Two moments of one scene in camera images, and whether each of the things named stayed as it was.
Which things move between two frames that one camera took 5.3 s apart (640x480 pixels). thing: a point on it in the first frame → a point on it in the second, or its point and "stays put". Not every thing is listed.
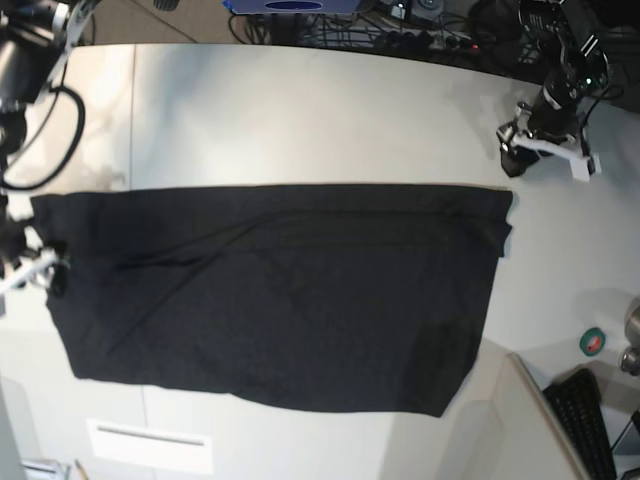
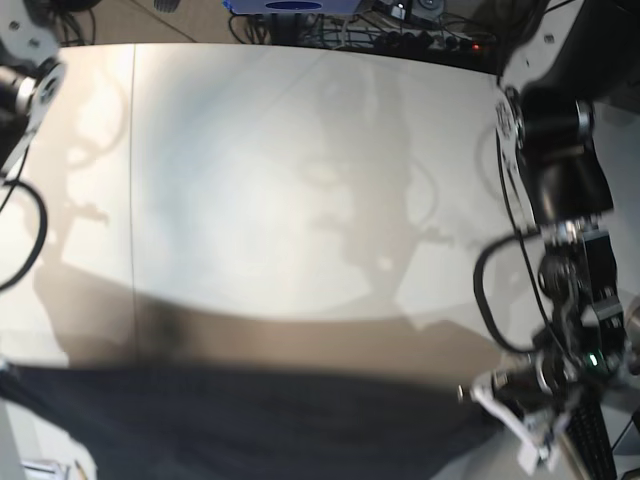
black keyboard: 577,399 stays put
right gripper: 551,121 → 546,382
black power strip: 419,41 stays put
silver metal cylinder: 630,358 stays put
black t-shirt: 357,297 → 149,423
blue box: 254,7 stays put
